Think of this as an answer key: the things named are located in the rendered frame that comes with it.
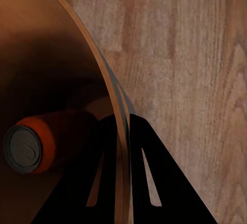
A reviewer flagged can of soda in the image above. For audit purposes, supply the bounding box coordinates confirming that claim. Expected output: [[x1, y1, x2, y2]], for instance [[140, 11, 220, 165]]
[[3, 108, 95, 174]]

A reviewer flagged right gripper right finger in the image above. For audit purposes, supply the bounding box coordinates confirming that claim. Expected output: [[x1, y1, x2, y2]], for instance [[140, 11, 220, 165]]
[[130, 114, 217, 224]]

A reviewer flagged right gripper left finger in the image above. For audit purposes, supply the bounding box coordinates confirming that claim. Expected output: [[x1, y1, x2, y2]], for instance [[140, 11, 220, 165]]
[[31, 114, 117, 224]]

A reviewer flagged trash can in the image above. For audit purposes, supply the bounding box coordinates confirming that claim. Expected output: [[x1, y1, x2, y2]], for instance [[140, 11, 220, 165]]
[[0, 0, 136, 224]]

